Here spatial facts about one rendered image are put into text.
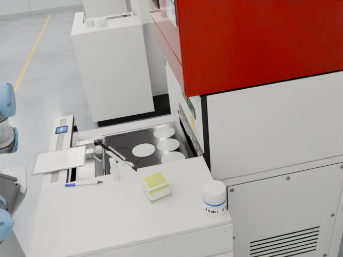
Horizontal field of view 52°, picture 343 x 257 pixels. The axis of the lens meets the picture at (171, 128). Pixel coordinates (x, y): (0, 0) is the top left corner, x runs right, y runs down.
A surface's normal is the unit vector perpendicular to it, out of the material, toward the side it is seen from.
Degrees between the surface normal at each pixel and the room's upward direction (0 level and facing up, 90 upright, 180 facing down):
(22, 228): 0
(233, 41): 90
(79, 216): 0
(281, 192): 90
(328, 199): 90
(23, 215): 0
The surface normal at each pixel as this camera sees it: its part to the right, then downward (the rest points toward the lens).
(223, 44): 0.18, 0.50
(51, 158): -0.11, -0.85
